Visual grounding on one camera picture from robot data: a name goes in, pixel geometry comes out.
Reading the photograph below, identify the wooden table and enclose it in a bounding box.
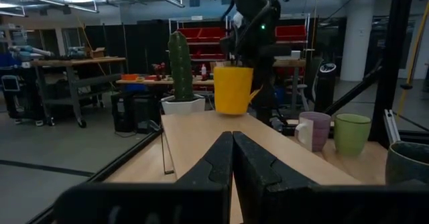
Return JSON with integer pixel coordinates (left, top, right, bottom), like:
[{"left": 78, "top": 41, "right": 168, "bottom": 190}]
[
  {"left": 115, "top": 77, "right": 215, "bottom": 86},
  {"left": 273, "top": 58, "right": 308, "bottom": 68}
]

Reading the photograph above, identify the lilac mug white handle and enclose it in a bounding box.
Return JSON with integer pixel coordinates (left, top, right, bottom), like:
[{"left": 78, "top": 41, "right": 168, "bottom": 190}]
[{"left": 294, "top": 111, "right": 332, "bottom": 153}]

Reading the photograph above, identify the wooden workbench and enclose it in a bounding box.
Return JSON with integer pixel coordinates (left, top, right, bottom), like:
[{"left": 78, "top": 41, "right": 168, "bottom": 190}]
[{"left": 32, "top": 56, "right": 127, "bottom": 128}]

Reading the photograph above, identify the black rig frame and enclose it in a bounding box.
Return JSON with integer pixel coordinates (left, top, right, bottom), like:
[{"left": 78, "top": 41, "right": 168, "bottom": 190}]
[{"left": 26, "top": 0, "right": 429, "bottom": 224}]

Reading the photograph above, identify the yellow faceted mug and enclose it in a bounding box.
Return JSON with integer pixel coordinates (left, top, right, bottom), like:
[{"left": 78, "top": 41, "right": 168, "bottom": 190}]
[{"left": 213, "top": 66, "right": 262, "bottom": 116}]

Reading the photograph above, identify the silver metal bracket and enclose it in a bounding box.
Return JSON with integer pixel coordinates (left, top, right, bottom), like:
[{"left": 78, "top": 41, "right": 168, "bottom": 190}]
[{"left": 383, "top": 109, "right": 402, "bottom": 144}]

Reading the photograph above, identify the white round column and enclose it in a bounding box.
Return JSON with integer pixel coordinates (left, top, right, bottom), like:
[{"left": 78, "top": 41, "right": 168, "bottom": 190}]
[{"left": 339, "top": 0, "right": 379, "bottom": 82}]

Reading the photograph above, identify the yellow pole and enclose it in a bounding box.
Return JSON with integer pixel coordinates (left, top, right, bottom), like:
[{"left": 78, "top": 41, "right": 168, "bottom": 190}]
[{"left": 396, "top": 1, "right": 429, "bottom": 117}]

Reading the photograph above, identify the blue brown glazed mug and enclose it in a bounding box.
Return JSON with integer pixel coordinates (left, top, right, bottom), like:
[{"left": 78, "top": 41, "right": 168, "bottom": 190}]
[{"left": 385, "top": 141, "right": 429, "bottom": 186}]

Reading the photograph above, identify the green cactus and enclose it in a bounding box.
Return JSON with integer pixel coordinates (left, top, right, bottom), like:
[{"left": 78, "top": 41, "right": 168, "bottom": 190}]
[{"left": 167, "top": 30, "right": 195, "bottom": 103}]

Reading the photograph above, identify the rack with red bins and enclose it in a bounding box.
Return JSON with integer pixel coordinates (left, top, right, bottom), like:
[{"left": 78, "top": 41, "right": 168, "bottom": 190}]
[{"left": 168, "top": 14, "right": 311, "bottom": 64}]

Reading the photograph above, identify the cardboard box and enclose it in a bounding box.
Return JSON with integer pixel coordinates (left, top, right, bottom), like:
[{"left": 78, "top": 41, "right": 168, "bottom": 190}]
[{"left": 87, "top": 47, "right": 107, "bottom": 59}]

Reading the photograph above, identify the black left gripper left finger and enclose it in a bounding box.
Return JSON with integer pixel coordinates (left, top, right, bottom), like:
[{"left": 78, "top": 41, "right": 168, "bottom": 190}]
[{"left": 53, "top": 131, "right": 235, "bottom": 224}]

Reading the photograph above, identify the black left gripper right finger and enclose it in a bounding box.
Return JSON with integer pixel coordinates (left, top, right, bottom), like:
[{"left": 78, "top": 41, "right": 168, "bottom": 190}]
[{"left": 233, "top": 131, "right": 429, "bottom": 224}]

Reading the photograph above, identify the green mug white handle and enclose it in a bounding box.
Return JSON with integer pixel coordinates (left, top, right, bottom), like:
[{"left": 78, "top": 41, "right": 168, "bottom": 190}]
[{"left": 333, "top": 113, "right": 372, "bottom": 157}]

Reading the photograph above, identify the black air purifier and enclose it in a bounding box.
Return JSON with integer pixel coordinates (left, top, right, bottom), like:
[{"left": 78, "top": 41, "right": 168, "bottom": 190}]
[{"left": 313, "top": 62, "right": 338, "bottom": 113}]

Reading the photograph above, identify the black partition wall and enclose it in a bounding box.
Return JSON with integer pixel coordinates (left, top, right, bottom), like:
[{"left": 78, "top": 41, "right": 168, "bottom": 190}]
[{"left": 83, "top": 18, "right": 170, "bottom": 76}]

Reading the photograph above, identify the tablet on stand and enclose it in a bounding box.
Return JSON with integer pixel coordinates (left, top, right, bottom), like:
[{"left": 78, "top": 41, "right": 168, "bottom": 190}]
[{"left": 1, "top": 75, "right": 21, "bottom": 93}]

